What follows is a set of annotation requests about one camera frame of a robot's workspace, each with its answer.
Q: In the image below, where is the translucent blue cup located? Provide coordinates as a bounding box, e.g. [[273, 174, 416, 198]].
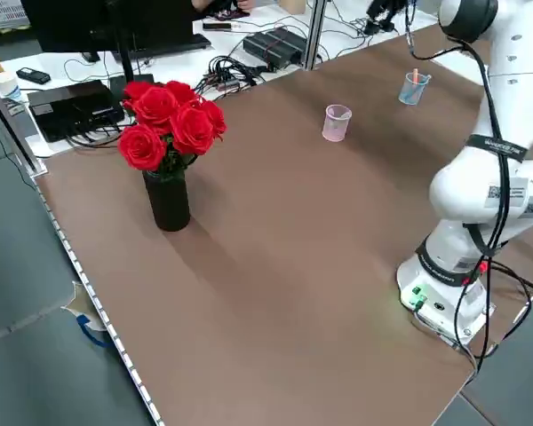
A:
[[398, 72, 433, 107]]

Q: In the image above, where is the translucent pink cup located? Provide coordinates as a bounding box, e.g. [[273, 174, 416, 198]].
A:
[[322, 104, 354, 143]]

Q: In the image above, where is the white paper cup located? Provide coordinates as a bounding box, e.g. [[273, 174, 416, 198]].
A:
[[0, 71, 24, 104]]

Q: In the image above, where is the black power adapter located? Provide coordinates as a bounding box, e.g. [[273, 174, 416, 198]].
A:
[[364, 21, 399, 36]]

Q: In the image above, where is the black finned electronics box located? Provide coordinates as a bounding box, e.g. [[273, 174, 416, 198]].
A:
[[243, 27, 311, 71]]

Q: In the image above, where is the pink purple packet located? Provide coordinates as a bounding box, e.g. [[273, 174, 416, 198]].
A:
[[212, 9, 250, 21]]

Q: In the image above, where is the black rectangular gadget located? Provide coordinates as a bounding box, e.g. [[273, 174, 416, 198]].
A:
[[202, 20, 242, 32]]

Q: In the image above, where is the black keyboard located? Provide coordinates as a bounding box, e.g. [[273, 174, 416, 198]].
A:
[[110, 33, 212, 62]]

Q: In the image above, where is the white side table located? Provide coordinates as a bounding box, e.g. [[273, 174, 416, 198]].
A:
[[0, 0, 443, 159]]

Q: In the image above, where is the red rose bouquet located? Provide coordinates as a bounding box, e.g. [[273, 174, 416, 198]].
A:
[[116, 79, 228, 178]]

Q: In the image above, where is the black monitor stand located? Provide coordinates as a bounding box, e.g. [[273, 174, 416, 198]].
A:
[[108, 0, 155, 92]]

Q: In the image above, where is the black vase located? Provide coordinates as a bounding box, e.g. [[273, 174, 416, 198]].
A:
[[141, 170, 192, 233]]

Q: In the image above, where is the black monitor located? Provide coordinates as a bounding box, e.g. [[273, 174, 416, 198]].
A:
[[20, 0, 195, 55]]

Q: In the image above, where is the black flat electronics box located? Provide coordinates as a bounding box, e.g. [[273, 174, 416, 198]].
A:
[[28, 79, 126, 144]]

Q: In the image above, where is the black remote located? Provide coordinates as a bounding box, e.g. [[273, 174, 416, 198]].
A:
[[15, 66, 52, 85]]

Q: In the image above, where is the white plastic basket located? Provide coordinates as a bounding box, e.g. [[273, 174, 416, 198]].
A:
[[0, 0, 30, 23]]

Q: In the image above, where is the white and blue bag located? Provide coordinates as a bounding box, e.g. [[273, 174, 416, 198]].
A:
[[60, 280, 115, 350]]

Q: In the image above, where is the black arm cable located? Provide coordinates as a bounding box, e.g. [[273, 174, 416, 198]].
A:
[[403, 0, 516, 267]]

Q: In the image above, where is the aluminium frame post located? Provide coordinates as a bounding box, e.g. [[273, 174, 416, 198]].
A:
[[302, 0, 330, 72]]

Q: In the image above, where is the black cable bundle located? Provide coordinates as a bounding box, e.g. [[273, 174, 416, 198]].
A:
[[195, 53, 272, 94]]

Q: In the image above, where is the black base cable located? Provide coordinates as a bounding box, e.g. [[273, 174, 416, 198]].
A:
[[452, 259, 533, 372]]

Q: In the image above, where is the aluminium corner frame rail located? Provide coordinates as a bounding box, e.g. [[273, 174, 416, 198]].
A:
[[0, 73, 48, 178]]

